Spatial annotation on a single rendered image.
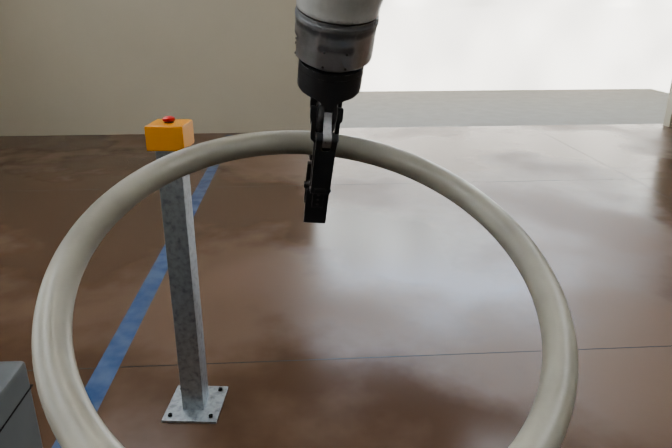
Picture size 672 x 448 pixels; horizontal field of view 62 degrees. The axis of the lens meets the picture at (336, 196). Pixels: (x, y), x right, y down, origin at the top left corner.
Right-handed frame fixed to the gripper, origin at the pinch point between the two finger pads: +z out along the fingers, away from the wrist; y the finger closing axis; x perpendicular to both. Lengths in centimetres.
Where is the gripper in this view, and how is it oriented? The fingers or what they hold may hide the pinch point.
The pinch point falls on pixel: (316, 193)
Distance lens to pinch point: 76.7
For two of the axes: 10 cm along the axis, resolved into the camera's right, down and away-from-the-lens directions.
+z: -1.1, 7.6, 6.5
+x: 9.9, 0.6, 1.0
